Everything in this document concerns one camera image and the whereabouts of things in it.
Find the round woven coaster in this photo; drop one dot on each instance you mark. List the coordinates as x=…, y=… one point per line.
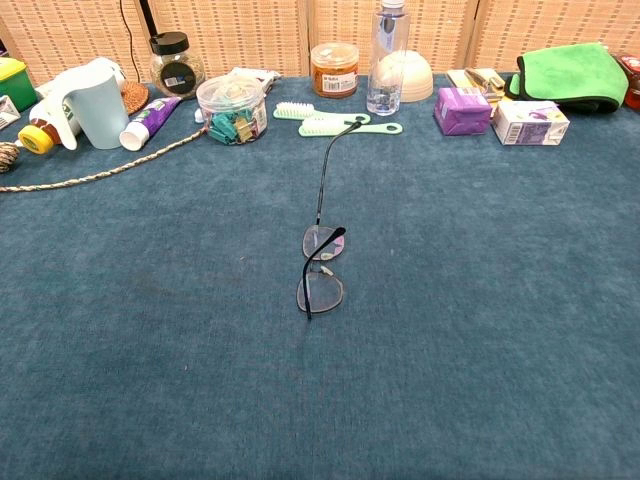
x=135, y=97

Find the purple white toothpaste tube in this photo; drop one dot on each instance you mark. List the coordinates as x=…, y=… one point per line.
x=150, y=120

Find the yellow razor package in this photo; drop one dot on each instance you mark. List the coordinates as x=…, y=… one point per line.
x=475, y=77

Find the teal blue table cloth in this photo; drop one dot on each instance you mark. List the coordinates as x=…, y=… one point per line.
x=450, y=300

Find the green folded towel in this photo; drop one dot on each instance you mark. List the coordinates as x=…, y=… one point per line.
x=570, y=75

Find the white red snack packet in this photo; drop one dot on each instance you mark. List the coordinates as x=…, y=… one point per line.
x=260, y=75

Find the black stand pole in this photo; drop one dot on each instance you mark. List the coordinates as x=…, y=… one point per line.
x=146, y=15

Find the clear plastic water bottle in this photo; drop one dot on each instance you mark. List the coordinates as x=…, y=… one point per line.
x=387, y=60

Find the honey bottle yellow cap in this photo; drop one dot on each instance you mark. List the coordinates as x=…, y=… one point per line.
x=35, y=138

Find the cream upturned bowl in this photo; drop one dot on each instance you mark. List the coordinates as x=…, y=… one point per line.
x=417, y=75

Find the glass jar black lid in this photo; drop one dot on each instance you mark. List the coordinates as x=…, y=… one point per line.
x=177, y=75

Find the green box yellow lid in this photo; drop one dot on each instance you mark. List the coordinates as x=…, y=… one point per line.
x=17, y=85

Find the clear tub of binder clips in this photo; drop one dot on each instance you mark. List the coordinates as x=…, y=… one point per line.
x=230, y=107

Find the white purple printed box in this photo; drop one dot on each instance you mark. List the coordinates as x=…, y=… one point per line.
x=530, y=122

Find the mint green brush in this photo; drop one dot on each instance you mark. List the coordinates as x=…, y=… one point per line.
x=292, y=110
x=320, y=126

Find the orange jar clear lid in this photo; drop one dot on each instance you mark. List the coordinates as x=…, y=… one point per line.
x=334, y=75

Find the bamboo folding screen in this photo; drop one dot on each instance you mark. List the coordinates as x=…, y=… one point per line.
x=250, y=35

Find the black-framed eyeglasses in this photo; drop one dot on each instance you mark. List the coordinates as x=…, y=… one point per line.
x=322, y=244

